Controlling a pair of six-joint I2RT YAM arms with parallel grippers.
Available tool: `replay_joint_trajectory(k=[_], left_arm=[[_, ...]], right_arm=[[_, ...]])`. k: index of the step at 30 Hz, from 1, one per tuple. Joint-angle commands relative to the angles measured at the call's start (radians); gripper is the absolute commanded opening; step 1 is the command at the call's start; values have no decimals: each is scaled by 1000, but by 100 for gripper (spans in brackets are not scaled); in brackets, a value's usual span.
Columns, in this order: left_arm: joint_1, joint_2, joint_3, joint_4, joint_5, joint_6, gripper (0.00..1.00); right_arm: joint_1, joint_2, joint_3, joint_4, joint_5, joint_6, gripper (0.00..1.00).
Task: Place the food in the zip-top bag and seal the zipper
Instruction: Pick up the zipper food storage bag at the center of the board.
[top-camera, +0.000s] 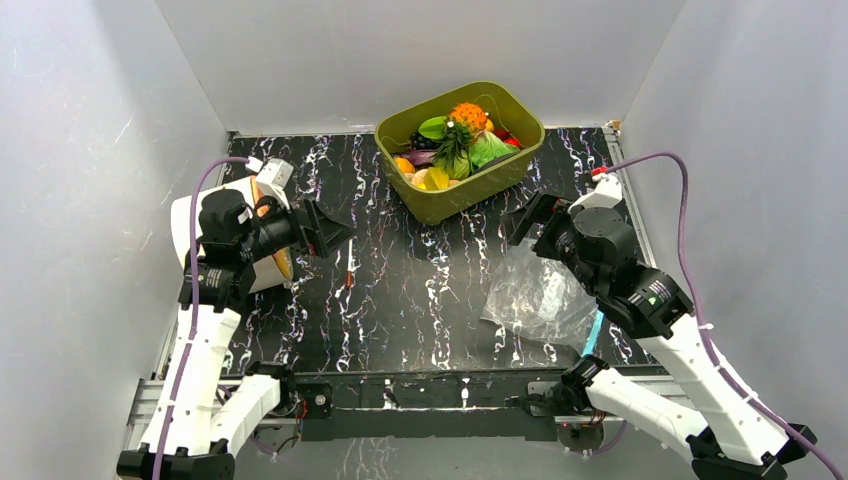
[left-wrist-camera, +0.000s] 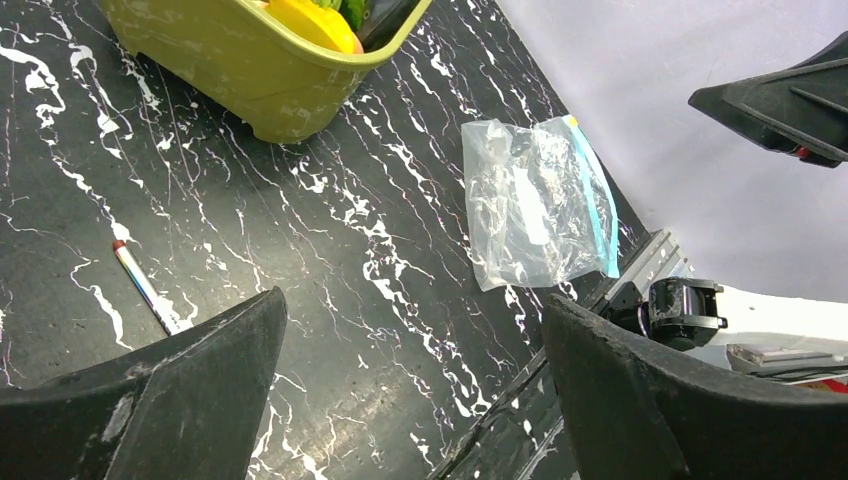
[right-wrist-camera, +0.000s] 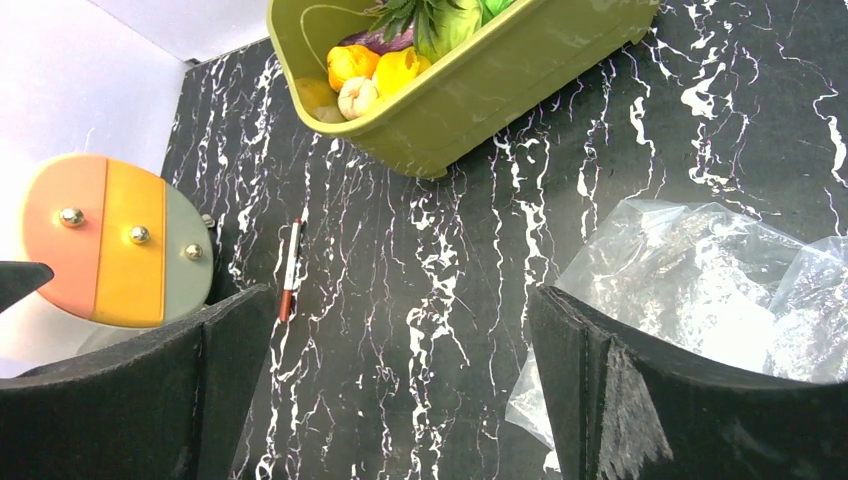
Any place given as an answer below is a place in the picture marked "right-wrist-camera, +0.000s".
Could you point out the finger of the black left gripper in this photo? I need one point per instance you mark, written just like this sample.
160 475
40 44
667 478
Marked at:
21 278

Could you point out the red and white pen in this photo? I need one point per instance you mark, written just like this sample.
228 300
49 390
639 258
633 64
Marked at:
290 271

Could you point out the beige toy garlic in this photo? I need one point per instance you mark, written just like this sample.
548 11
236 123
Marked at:
357 96

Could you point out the green toy cabbage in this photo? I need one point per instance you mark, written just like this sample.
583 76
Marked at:
451 28

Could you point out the orange toy fruit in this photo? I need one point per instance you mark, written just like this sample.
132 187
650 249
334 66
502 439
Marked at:
350 61

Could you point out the clear zip top bag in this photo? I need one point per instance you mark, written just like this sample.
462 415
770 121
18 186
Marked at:
714 283

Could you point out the toy pineapple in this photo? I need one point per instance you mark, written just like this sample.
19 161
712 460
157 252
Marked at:
393 17

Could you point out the purple toy eggplant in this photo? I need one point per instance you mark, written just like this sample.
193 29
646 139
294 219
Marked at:
377 42

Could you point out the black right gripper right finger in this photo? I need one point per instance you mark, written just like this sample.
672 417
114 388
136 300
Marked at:
623 404

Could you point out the yellow toy star fruit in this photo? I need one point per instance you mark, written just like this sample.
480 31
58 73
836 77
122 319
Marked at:
394 70

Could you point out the olive green plastic bin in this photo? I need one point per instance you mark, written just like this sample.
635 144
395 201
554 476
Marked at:
513 63

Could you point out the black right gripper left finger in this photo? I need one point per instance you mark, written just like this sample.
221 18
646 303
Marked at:
168 404

